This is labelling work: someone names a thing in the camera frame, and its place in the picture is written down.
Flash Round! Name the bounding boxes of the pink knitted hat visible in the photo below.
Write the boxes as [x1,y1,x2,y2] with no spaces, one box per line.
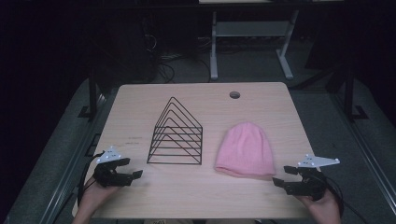
[214,121,277,181]

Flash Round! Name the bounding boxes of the person's left hand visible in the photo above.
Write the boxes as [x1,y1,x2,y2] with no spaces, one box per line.
[78,177,121,217]

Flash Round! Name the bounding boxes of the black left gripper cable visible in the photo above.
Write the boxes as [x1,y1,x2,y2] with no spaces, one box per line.
[77,151,106,207]

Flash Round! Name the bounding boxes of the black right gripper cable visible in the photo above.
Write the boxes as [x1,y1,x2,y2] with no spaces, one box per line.
[317,173,372,224]

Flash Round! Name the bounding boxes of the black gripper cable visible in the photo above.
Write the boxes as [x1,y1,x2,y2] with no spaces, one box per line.
[77,151,106,207]
[317,173,372,224]

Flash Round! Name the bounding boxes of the black metal stand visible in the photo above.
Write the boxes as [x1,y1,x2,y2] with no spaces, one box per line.
[343,60,370,123]
[78,65,99,121]

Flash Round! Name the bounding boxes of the bundle of floor cables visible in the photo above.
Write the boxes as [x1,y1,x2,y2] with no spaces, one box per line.
[141,32,213,84]

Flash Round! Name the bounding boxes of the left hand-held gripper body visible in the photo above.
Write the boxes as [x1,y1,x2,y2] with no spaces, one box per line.
[92,146,132,188]

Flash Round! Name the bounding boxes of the aluminium rail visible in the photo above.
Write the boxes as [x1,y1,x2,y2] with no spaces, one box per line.
[38,88,120,224]
[329,90,396,218]

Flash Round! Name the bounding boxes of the black wire rack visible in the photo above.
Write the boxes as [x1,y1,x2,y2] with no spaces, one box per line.
[146,96,204,166]

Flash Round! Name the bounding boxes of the white metal desk frame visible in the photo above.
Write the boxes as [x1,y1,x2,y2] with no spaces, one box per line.
[209,9,301,81]

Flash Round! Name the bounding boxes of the person's right hand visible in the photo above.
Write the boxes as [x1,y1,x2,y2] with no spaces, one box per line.
[298,189,343,224]

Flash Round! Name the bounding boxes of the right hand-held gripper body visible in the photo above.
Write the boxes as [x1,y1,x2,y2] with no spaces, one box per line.
[286,153,341,202]

